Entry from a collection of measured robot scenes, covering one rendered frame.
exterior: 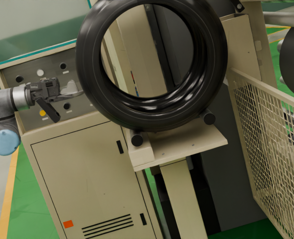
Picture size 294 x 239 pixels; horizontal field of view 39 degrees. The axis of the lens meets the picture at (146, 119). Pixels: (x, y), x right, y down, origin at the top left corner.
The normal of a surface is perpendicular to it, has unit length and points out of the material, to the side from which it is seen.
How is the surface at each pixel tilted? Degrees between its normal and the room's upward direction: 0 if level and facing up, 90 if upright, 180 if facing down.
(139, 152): 90
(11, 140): 93
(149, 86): 90
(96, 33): 83
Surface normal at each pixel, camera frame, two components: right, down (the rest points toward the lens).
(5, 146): 0.37, 0.22
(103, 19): -0.06, 0.15
